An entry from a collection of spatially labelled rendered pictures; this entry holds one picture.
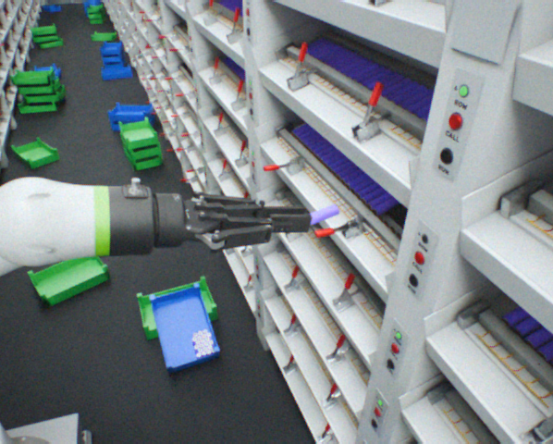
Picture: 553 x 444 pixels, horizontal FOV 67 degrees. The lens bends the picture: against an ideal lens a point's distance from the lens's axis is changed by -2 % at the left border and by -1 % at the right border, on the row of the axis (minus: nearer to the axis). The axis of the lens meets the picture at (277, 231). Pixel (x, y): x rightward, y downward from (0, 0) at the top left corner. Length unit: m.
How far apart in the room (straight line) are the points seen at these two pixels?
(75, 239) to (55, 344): 1.44
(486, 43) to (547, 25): 0.05
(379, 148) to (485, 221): 0.22
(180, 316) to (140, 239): 1.26
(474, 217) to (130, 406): 1.40
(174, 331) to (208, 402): 0.33
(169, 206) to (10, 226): 0.18
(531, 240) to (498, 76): 0.18
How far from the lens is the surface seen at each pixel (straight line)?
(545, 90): 0.46
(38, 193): 0.56
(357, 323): 0.93
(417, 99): 0.77
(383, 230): 0.79
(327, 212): 0.68
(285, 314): 1.46
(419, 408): 0.84
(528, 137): 0.54
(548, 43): 0.49
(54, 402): 1.81
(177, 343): 1.76
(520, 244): 0.54
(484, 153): 0.50
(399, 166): 0.65
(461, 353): 0.67
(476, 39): 0.50
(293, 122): 1.18
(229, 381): 1.68
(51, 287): 2.24
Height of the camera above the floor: 1.39
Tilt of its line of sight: 37 degrees down
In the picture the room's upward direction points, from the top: straight up
